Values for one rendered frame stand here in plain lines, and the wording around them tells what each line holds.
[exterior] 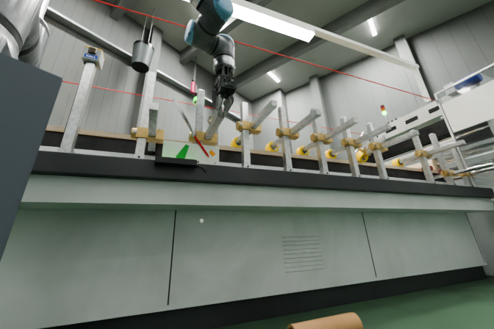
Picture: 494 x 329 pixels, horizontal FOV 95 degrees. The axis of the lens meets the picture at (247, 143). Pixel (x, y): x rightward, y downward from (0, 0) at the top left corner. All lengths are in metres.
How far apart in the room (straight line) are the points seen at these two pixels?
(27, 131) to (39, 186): 0.74
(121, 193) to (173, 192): 0.20
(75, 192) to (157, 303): 0.59
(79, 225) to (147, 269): 0.35
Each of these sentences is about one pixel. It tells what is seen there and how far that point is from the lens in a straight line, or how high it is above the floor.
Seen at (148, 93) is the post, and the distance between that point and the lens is 1.21.
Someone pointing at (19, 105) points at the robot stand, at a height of 0.54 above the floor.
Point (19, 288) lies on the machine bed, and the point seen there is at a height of 0.24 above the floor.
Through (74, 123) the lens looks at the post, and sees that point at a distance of 1.16.
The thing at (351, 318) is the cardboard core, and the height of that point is 0.07.
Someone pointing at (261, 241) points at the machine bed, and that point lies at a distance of 1.36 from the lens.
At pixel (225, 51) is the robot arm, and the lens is 1.02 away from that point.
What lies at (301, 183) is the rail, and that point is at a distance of 1.25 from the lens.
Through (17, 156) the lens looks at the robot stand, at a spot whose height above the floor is 0.47.
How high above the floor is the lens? 0.38
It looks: 23 degrees up
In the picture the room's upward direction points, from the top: 2 degrees counter-clockwise
